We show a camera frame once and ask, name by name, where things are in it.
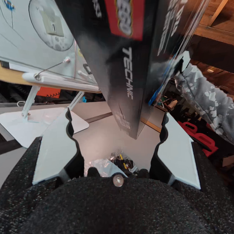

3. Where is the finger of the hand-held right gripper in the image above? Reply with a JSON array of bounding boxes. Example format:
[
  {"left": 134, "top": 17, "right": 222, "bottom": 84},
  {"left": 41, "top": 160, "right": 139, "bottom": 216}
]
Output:
[{"left": 180, "top": 51, "right": 191, "bottom": 74}]

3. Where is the person's right forearm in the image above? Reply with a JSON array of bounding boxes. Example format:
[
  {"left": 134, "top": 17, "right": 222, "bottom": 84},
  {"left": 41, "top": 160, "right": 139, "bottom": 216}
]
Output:
[{"left": 173, "top": 62, "right": 234, "bottom": 145}]

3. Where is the black toy car box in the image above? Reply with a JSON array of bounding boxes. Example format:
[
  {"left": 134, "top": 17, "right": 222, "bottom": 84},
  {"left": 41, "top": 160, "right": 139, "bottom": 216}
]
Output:
[{"left": 55, "top": 0, "right": 213, "bottom": 140}]

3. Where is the white desk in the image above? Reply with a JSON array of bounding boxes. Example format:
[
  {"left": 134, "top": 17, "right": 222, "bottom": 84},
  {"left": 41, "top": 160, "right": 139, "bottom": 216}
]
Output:
[{"left": 0, "top": 101, "right": 166, "bottom": 178}]

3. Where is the orange bin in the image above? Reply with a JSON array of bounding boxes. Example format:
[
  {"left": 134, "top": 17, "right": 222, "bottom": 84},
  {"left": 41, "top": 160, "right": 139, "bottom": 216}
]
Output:
[{"left": 36, "top": 87, "right": 61, "bottom": 99}]

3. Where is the red plastic object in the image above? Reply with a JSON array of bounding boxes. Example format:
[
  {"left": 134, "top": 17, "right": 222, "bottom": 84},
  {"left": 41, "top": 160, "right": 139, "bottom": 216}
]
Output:
[{"left": 177, "top": 120, "right": 219, "bottom": 158}]

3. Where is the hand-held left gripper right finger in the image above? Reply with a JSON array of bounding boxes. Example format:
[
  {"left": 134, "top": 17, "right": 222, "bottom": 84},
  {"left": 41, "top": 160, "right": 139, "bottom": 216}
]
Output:
[{"left": 149, "top": 112, "right": 201, "bottom": 190}]

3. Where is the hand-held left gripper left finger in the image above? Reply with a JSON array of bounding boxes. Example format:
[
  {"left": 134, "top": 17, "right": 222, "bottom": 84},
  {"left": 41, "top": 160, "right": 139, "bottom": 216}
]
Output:
[{"left": 32, "top": 107, "right": 85, "bottom": 185}]

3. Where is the clear plastic parts bag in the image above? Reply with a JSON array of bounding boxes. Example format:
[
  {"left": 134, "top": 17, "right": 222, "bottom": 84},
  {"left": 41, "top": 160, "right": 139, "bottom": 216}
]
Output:
[{"left": 84, "top": 149, "right": 140, "bottom": 179}]

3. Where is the open instruction booklet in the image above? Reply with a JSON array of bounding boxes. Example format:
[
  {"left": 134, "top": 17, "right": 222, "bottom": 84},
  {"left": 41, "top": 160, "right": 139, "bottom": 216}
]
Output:
[{"left": 0, "top": 0, "right": 98, "bottom": 87}]

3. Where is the white book stand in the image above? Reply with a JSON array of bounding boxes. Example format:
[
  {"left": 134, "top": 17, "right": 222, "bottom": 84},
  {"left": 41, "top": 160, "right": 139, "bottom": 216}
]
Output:
[{"left": 0, "top": 65, "right": 103, "bottom": 149}]

